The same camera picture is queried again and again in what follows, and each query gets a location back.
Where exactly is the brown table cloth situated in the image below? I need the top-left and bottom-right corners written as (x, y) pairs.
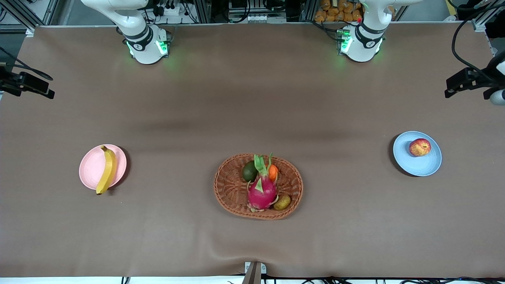
top-left (0, 22), bottom-right (505, 278)

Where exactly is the metal camera bracket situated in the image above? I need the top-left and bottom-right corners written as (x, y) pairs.
top-left (244, 262), bottom-right (267, 284)

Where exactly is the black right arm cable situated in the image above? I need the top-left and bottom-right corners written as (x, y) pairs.
top-left (0, 47), bottom-right (54, 81)

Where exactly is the brown wicker basket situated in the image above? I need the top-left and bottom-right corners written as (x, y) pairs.
top-left (214, 153), bottom-right (304, 220)

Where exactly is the white socket strip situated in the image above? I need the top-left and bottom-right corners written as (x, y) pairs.
top-left (245, 14), bottom-right (287, 23)

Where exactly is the brown kiwi fruit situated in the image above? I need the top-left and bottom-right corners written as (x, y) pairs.
top-left (273, 194), bottom-right (292, 211)

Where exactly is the red yellow apple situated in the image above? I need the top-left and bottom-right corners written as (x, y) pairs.
top-left (409, 138), bottom-right (432, 157)

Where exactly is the dark green avocado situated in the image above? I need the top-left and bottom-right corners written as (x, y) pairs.
top-left (242, 161), bottom-right (259, 183)

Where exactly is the pink dragon fruit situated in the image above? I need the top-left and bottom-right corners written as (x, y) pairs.
top-left (247, 154), bottom-right (279, 212)

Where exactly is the aluminium frame profile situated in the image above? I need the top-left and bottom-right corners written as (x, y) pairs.
top-left (471, 0), bottom-right (505, 33)
top-left (0, 0), bottom-right (37, 37)

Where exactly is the blue plate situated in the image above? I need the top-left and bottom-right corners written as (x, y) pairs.
top-left (393, 131), bottom-right (442, 177)

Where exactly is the pile of orange items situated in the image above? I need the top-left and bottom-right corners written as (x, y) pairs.
top-left (314, 0), bottom-right (363, 22)

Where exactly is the pink plate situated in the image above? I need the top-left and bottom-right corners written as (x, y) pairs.
top-left (79, 144), bottom-right (127, 191)

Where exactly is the yellow banana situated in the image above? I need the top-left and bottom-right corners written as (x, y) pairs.
top-left (96, 146), bottom-right (118, 195)

